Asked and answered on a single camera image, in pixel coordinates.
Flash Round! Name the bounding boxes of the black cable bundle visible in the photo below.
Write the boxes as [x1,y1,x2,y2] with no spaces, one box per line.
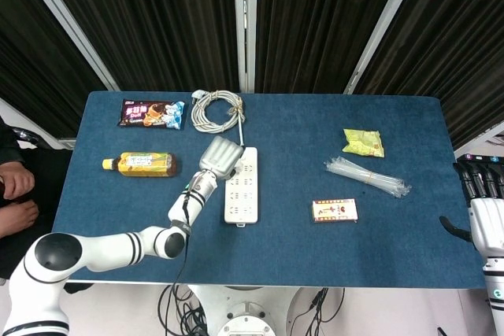
[289,287,347,336]
[157,284,209,336]

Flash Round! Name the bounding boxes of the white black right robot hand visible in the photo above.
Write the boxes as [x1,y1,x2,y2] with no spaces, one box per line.
[439,161,504,253]

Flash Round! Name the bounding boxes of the blue table cloth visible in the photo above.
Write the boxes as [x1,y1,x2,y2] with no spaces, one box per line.
[46,90,489,290]

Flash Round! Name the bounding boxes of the white cable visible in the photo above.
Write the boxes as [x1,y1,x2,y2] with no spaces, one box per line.
[191,90,248,148]

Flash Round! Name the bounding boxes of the black pleated curtain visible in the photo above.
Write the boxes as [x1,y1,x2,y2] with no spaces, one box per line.
[354,0,504,150]
[254,0,410,95]
[35,0,240,93]
[0,0,107,138]

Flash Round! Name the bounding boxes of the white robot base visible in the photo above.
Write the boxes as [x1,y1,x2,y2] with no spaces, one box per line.
[184,284,316,336]

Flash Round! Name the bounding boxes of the white frame post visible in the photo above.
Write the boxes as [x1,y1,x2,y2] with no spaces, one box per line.
[232,0,258,94]
[343,0,427,95]
[13,0,121,92]

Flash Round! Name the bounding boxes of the metal chair armrest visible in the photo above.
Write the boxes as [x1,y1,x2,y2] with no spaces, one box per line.
[10,127,43,147]

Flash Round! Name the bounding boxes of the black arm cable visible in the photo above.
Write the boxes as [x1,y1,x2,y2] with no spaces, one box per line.
[171,184,194,288]

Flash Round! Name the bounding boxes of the clear plastic straw bundle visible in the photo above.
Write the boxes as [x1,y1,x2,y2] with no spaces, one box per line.
[323,157,413,198]

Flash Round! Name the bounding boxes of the yellow green snack bag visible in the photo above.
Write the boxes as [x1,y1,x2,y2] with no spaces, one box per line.
[341,127,386,159]

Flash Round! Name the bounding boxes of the dark chocolate snack bag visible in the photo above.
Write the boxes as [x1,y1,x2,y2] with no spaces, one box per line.
[117,98,186,131]

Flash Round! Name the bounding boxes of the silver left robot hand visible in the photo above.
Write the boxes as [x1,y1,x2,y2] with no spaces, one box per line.
[198,135,247,178]

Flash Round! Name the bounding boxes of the white frame rail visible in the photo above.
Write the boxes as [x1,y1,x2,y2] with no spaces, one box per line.
[0,98,78,152]
[452,121,504,158]

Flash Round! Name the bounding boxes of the white power strip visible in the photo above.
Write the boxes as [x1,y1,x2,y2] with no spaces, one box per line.
[223,146,259,229]

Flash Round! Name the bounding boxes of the yellow label tea bottle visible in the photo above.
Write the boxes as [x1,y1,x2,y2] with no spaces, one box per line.
[102,150,183,179]

